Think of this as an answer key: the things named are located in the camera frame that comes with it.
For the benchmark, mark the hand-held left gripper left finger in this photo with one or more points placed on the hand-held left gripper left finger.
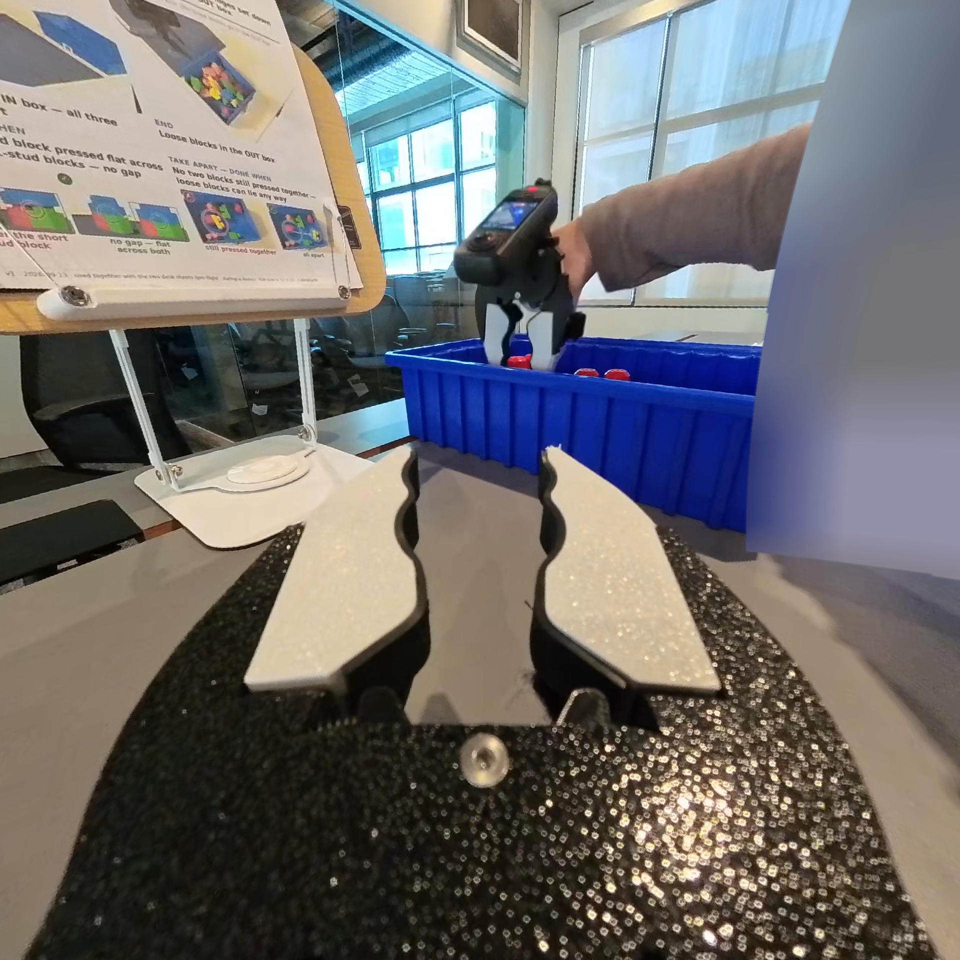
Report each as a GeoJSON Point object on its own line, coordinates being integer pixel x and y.
{"type": "Point", "coordinates": [337, 592]}

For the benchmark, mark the person's right hand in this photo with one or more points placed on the person's right hand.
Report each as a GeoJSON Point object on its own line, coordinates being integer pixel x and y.
{"type": "Point", "coordinates": [576, 255]}

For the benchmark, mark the black office chair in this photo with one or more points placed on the black office chair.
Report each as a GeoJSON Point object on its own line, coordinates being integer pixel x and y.
{"type": "Point", "coordinates": [82, 397]}

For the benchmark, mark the printed instruction sheet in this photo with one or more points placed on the printed instruction sheet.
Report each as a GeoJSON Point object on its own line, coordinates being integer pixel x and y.
{"type": "Point", "coordinates": [150, 150]}

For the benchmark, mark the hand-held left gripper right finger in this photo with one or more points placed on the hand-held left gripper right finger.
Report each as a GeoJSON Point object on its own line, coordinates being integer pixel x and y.
{"type": "Point", "coordinates": [622, 592]}

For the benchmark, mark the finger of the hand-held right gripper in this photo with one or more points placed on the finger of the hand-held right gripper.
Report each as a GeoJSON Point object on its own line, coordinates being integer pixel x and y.
{"type": "Point", "coordinates": [546, 345]}
{"type": "Point", "coordinates": [495, 337]}

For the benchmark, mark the blue plastic bin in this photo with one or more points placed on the blue plastic bin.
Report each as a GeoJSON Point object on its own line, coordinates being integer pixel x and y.
{"type": "Point", "coordinates": [600, 442]}

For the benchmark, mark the framed wall picture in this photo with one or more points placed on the framed wall picture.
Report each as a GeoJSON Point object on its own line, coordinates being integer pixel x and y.
{"type": "Point", "coordinates": [491, 30]}

